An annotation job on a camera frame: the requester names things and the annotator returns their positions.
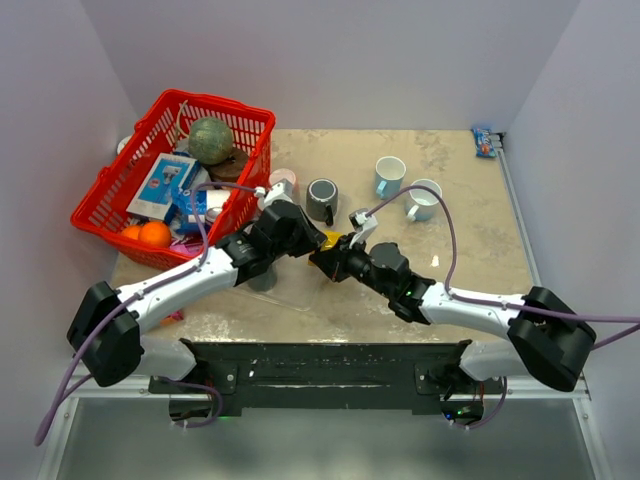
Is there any green netted melon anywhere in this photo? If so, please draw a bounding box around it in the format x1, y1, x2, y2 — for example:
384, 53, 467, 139
188, 117, 234, 165

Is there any clear plastic tray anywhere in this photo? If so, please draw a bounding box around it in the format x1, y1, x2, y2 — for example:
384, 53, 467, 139
234, 262, 325, 312

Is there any aluminium frame rail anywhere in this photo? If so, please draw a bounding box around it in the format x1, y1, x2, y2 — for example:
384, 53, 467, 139
498, 132, 614, 479

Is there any dark teal mug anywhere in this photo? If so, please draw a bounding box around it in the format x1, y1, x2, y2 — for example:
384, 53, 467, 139
247, 265, 278, 292

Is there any red plastic shopping basket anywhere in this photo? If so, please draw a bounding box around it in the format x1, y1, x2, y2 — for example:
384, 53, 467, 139
70, 89, 276, 270

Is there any purple can silver top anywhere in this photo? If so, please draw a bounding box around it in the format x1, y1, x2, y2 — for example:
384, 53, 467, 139
204, 208, 222, 225

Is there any light blue square mug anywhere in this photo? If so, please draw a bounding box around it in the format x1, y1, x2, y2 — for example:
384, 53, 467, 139
374, 156, 406, 200

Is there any dark grey mug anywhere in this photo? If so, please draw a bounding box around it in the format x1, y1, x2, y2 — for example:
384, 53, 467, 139
306, 178, 338, 226

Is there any blue razor box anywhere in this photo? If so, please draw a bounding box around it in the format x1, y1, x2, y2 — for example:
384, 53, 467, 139
126, 153, 199, 223

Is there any pink purple packet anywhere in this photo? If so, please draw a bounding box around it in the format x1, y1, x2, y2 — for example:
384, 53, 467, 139
169, 236, 203, 257

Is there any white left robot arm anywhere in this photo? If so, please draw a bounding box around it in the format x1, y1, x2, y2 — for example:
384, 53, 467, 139
67, 201, 327, 392

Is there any blue white round mug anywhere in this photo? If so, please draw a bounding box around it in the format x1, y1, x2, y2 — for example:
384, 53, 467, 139
405, 179, 442, 222

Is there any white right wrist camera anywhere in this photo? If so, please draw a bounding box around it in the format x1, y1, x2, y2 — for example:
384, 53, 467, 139
349, 208, 378, 249

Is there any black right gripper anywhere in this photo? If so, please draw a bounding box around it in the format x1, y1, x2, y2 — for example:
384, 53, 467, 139
310, 232, 394, 299

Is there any blue candy packet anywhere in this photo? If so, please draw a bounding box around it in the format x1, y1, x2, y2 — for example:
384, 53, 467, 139
471, 127, 497, 159

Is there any pink mug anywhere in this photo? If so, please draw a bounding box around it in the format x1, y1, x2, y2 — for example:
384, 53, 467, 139
269, 168, 299, 199

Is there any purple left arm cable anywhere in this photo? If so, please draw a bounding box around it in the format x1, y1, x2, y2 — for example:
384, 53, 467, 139
33, 182, 259, 446

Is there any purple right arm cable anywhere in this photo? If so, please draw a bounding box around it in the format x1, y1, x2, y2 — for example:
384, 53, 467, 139
367, 185, 640, 351

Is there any orange fruit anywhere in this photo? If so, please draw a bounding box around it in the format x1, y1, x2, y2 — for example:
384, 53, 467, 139
138, 221, 172, 248
120, 224, 142, 241

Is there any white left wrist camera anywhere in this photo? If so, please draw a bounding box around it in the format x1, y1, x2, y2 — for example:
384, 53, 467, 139
254, 182, 294, 211

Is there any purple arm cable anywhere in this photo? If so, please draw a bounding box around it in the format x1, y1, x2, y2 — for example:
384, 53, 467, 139
367, 185, 640, 351
33, 182, 259, 446

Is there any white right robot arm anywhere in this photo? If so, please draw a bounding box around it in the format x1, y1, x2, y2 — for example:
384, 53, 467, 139
309, 236, 596, 393

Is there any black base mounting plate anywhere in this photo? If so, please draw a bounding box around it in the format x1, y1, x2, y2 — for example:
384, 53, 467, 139
149, 342, 504, 425

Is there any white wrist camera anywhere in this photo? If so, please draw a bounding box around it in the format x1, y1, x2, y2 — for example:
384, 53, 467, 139
254, 182, 294, 211
349, 208, 378, 249

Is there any brown wooden lid jar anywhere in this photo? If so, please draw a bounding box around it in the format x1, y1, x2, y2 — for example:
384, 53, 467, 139
204, 148, 249, 183

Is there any yellow mug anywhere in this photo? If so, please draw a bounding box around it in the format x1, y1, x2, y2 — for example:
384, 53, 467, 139
313, 230, 343, 254

